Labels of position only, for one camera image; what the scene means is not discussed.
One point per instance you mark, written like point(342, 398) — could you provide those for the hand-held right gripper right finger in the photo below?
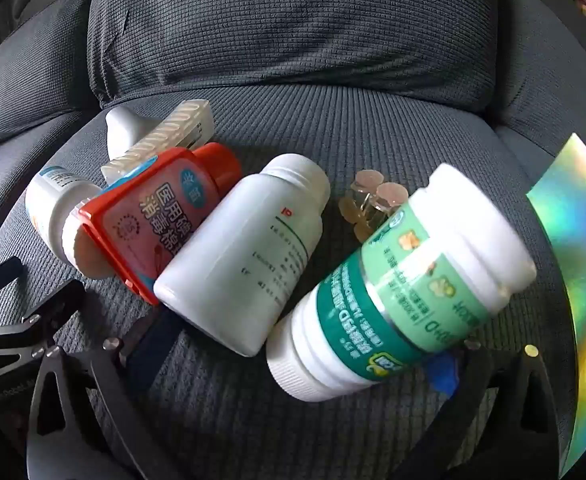
point(445, 377)

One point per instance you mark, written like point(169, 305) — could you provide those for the small blue label white bottle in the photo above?
point(53, 210)

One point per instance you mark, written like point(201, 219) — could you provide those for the plain white bottle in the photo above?
point(238, 260)

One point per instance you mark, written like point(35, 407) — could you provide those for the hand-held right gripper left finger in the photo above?
point(155, 347)

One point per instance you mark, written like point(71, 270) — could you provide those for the green label white bottle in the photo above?
point(388, 285)

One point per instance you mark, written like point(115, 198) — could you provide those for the grey sofa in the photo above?
point(283, 125)

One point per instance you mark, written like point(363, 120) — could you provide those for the red swab bottle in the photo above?
point(158, 215)

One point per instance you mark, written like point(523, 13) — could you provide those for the white hair claw clip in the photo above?
point(173, 125)

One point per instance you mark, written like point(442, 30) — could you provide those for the grey sofa cushion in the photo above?
point(538, 50)
point(293, 25)
point(33, 70)

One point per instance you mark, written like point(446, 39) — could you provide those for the green iridescent cardboard box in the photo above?
point(583, 260)

